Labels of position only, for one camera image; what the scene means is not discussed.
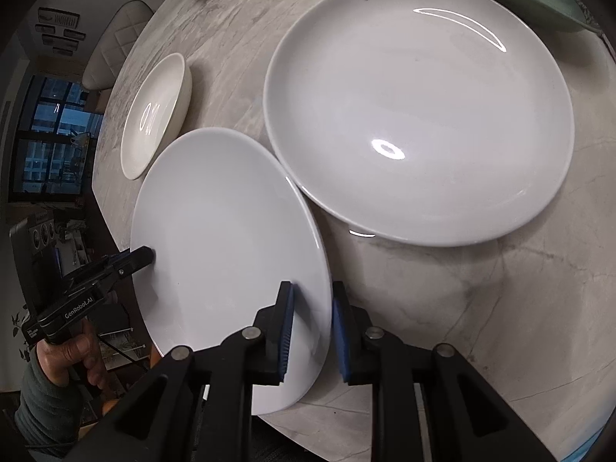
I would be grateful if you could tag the medium white plate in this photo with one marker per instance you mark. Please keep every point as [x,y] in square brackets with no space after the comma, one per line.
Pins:
[216,226]

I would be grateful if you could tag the black wall frame set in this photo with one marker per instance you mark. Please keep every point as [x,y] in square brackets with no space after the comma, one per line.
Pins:
[61,21]

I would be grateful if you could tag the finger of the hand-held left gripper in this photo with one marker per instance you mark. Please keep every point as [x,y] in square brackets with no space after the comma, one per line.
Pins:
[137,259]

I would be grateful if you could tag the quilted upholstered chair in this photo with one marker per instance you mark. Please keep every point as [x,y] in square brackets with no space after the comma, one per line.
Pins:
[115,43]

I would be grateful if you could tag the dark framed window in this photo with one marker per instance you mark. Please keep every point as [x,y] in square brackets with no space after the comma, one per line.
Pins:
[53,125]

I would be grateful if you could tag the large white plate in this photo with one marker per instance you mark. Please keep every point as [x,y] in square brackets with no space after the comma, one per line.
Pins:
[418,106]

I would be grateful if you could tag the small white shallow bowl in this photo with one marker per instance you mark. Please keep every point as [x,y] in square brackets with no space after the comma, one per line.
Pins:
[154,115]

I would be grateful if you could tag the person's left hand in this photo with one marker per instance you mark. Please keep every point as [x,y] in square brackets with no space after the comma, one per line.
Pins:
[72,353]

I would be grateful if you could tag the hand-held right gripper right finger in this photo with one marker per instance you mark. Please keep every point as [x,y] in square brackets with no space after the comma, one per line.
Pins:
[342,332]

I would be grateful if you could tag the dark appliance with round dials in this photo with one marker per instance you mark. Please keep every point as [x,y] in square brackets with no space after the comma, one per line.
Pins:
[36,255]

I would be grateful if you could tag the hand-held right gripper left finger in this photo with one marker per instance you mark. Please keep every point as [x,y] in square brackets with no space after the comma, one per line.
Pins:
[286,327]

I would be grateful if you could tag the person's left forearm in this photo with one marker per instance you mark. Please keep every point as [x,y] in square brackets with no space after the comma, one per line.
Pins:
[48,409]

